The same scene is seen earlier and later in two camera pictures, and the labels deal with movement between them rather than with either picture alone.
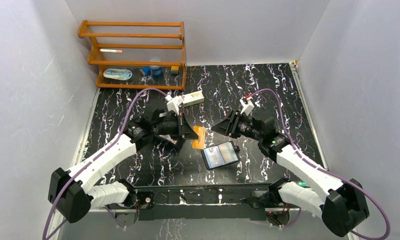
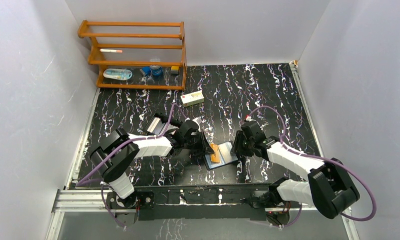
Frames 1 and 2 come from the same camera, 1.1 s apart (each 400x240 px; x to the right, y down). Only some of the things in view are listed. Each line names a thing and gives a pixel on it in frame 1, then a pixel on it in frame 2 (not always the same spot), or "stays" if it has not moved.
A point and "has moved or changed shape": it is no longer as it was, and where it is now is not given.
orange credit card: [199, 143] has moved or changed shape
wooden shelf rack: [135, 55] stays
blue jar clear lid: [156, 70] stays
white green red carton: [193, 98] stays
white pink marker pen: [111, 50] stays
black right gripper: [229, 126] to [236, 147]
